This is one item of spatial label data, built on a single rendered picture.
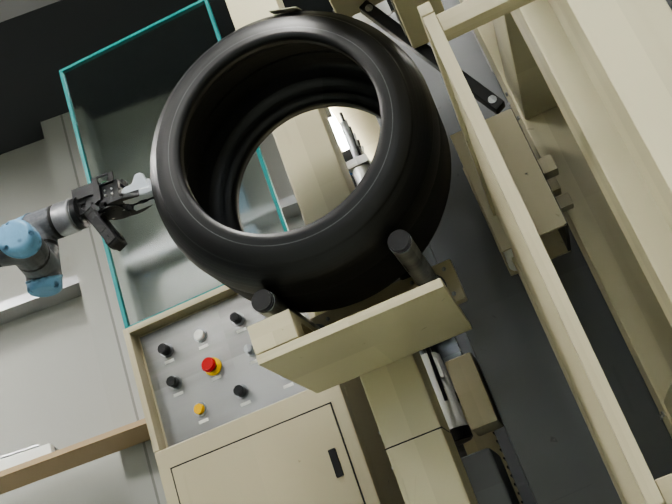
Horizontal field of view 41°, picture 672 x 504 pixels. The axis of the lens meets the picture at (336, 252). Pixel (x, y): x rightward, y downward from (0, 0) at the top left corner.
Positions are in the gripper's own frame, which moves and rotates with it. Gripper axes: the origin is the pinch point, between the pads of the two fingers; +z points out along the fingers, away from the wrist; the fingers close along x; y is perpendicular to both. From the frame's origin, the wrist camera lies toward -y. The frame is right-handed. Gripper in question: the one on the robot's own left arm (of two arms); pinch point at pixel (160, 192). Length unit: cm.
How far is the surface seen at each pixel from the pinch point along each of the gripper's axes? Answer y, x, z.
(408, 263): -33, -2, 47
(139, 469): 7, 316, -174
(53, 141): 237, 317, -200
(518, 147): -8, 21, 74
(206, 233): -18.4, -12.6, 12.8
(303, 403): -39, 63, 3
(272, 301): -34.3, -8.7, 21.5
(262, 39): 17.8, -12.9, 32.6
